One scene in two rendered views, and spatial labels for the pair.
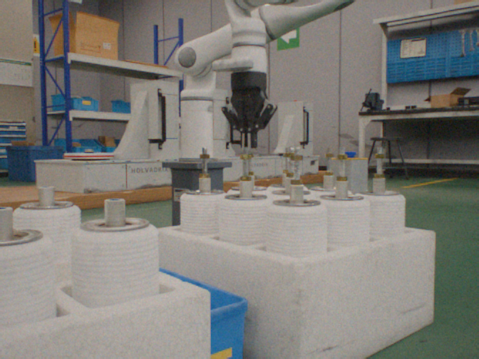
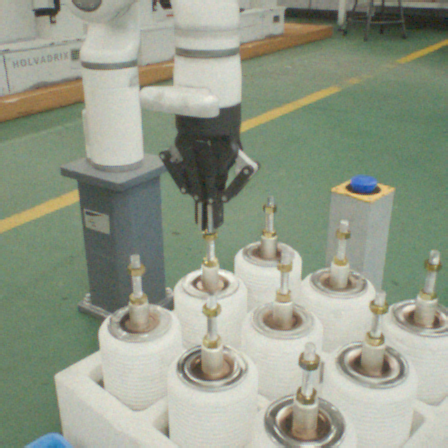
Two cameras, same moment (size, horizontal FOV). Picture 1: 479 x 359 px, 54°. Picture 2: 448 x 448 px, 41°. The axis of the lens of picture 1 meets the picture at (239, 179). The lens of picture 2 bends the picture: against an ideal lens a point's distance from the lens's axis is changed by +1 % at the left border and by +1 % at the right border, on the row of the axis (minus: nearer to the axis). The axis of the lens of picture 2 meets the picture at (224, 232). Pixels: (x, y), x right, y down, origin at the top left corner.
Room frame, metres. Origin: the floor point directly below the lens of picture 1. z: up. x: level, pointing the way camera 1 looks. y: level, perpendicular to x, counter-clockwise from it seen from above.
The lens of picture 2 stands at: (0.33, 0.02, 0.65)
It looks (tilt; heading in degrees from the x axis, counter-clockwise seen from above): 26 degrees down; 355
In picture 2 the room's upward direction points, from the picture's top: straight up
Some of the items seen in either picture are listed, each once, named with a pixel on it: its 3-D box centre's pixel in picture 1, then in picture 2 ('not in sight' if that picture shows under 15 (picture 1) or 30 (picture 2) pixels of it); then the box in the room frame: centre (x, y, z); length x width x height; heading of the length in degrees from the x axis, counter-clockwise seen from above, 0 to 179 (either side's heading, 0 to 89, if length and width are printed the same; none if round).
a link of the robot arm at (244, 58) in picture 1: (244, 58); (198, 75); (0.98, -0.01, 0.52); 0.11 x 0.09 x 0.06; 146
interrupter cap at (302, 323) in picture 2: (291, 193); (282, 320); (0.90, -0.10, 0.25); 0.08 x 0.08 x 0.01
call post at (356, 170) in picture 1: (346, 221); (352, 278); (1.15, -0.27, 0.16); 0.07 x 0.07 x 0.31; 42
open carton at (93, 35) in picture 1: (84, 40); not in sight; (6.00, 1.94, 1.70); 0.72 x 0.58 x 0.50; 144
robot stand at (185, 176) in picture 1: (197, 214); (124, 238); (1.35, 0.12, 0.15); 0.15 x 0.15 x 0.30; 50
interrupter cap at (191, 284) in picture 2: (249, 189); (210, 284); (0.99, -0.02, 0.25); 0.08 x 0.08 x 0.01
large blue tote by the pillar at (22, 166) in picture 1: (35, 162); not in sight; (5.09, 2.21, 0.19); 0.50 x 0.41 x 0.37; 55
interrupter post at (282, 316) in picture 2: (291, 186); (282, 311); (0.90, -0.10, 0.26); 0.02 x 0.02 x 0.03
